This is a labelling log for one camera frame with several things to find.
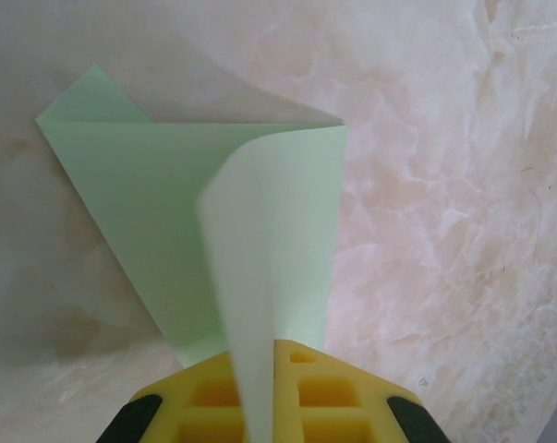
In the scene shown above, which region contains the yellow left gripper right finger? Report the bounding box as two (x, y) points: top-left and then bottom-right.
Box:
(271, 339), (440, 443)

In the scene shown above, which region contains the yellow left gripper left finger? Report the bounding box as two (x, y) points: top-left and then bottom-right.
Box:
(99, 352), (252, 443)

